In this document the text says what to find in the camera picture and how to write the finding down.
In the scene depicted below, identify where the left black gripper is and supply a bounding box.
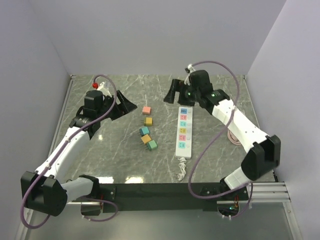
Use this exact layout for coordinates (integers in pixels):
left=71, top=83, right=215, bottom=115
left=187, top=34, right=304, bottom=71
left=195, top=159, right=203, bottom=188
left=97, top=90, right=137, bottom=121

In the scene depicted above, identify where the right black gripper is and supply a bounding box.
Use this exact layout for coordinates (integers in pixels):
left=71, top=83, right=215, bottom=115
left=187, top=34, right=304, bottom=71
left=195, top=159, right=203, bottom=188
left=163, top=79, right=201, bottom=108

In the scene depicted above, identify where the pink adapter plug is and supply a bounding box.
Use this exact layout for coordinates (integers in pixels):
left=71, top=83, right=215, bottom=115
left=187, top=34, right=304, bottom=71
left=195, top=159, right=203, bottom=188
left=142, top=106, right=152, bottom=115

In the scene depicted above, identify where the yellow adapter plug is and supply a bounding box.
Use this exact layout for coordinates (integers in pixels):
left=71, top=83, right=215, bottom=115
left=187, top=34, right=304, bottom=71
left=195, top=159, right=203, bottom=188
left=143, top=117, right=153, bottom=127
left=140, top=134, right=152, bottom=145

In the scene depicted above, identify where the teal adapter plug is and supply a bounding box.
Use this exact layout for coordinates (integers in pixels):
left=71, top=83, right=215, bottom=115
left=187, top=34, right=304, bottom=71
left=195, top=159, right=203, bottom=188
left=139, top=126, right=150, bottom=137

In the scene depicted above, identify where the green adapter plug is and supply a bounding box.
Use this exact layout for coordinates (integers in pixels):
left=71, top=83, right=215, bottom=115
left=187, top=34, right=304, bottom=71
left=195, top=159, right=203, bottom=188
left=146, top=140, right=158, bottom=151

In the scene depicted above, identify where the white multicolour power strip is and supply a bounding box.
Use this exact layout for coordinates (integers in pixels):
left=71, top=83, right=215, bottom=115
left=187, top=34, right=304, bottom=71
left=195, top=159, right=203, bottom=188
left=175, top=106, right=193, bottom=159

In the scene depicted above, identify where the pink socket cord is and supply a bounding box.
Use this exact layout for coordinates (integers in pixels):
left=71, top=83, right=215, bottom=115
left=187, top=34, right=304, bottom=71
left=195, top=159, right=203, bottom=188
left=227, top=129, right=242, bottom=146

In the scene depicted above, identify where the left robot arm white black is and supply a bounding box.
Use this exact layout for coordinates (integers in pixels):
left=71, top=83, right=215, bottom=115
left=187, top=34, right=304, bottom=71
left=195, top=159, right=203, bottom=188
left=20, top=90, right=137, bottom=217

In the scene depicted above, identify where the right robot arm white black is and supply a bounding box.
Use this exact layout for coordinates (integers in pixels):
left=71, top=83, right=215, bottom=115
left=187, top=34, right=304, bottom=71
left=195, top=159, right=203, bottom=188
left=164, top=70, right=281, bottom=200

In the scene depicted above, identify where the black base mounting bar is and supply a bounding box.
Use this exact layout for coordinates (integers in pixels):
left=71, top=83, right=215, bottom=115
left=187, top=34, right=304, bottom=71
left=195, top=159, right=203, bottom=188
left=96, top=183, right=249, bottom=212

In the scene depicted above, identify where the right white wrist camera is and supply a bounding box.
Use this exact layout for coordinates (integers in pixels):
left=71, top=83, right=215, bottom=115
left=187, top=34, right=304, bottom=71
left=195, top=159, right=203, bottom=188
left=184, top=64, right=196, bottom=86

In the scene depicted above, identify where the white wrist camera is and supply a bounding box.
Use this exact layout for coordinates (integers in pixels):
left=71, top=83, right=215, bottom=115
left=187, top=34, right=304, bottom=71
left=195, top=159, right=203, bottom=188
left=92, top=81, right=112, bottom=96
left=184, top=64, right=196, bottom=86

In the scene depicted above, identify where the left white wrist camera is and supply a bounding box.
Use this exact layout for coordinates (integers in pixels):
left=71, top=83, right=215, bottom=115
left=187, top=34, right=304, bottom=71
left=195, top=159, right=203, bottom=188
left=92, top=81, right=112, bottom=96

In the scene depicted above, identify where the white power strip cord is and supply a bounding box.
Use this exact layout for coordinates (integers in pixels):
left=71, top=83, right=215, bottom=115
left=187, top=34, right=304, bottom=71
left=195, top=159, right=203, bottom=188
left=176, top=157, right=188, bottom=182

